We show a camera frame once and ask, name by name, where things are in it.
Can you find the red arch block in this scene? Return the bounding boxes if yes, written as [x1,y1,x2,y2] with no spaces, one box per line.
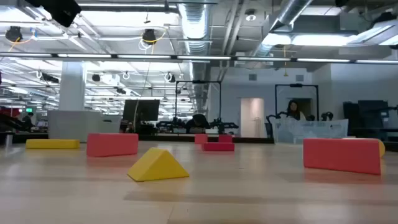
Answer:
[194,134,233,144]

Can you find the dark red block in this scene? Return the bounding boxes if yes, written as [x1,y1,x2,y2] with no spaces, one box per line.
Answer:
[201,142,235,152]

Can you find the red rectangular block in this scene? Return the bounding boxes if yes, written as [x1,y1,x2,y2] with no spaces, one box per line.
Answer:
[86,133,139,157]
[303,138,382,175]

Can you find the person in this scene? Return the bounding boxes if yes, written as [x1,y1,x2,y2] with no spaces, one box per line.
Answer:
[285,99,307,121]
[185,113,211,134]
[22,111,35,132]

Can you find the white door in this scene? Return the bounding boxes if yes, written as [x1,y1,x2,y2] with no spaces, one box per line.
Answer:
[239,97,266,139]

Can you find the long light bar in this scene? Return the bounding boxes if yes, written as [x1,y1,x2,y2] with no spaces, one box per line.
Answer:
[0,52,398,65]

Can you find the black monitor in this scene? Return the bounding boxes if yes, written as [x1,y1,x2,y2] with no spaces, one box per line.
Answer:
[122,99,160,123]

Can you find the yellow triangular block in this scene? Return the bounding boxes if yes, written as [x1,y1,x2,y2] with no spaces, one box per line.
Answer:
[127,147,190,182]

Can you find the black ceiling device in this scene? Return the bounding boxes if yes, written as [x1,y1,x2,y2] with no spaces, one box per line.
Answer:
[4,26,24,42]
[142,28,157,45]

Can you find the clear plastic bin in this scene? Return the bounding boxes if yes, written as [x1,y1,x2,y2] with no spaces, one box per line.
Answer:
[272,118,349,145]

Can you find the white pillar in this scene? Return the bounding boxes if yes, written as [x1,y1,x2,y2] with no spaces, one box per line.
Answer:
[58,60,86,111]

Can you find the yellow flat block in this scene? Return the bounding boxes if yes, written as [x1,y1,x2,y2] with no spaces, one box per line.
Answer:
[25,139,80,149]

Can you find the black cabinet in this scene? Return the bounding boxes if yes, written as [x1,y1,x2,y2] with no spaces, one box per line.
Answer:
[342,100,390,138]

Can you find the black table frame rail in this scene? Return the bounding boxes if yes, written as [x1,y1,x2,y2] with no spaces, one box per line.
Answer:
[0,132,275,145]

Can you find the silver ceiling duct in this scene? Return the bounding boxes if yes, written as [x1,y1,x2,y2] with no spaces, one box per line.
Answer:
[177,2,213,82]
[248,0,315,60]

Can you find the black frame stand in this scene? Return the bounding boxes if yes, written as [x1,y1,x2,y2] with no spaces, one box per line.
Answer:
[274,83,320,121]

